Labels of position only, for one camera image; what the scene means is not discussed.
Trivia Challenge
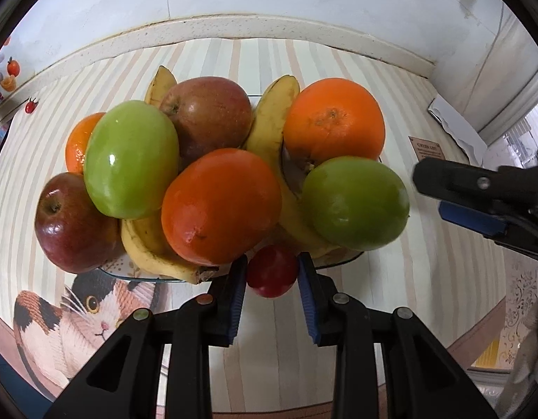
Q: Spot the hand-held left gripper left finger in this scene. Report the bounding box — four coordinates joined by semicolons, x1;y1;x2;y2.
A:
44;254;249;419

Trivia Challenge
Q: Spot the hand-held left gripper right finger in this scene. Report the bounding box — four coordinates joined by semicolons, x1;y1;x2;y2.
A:
297;252;499;419

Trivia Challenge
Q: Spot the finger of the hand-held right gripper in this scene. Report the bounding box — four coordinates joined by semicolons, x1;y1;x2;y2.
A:
439;202;538;260
412;150;538;210

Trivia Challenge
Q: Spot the small red tomato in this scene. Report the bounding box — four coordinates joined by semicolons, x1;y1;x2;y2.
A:
246;244;299;299

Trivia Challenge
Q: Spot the dark-blemished orange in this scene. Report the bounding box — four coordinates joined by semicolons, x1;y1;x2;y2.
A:
161;147;283;267

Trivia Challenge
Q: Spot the green apple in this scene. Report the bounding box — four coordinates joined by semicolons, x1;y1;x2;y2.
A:
301;156;410;251
83;100;180;220

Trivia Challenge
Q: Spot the glass fruit bowl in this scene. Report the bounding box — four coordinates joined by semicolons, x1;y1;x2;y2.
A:
96;91;383;285

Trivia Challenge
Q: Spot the red apple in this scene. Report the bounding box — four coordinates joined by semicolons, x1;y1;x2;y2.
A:
34;172;125;275
159;76;254;171

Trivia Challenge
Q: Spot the white paper sheet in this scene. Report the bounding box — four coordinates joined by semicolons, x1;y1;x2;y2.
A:
427;95;489;165

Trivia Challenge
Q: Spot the white patterned cloth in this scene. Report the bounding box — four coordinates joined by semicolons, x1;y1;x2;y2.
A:
498;251;538;415

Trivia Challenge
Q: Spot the striped tablecloth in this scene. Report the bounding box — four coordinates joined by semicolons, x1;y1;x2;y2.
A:
0;37;514;419

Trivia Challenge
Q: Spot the stickered banana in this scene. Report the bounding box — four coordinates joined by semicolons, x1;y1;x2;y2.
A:
245;75;357;259

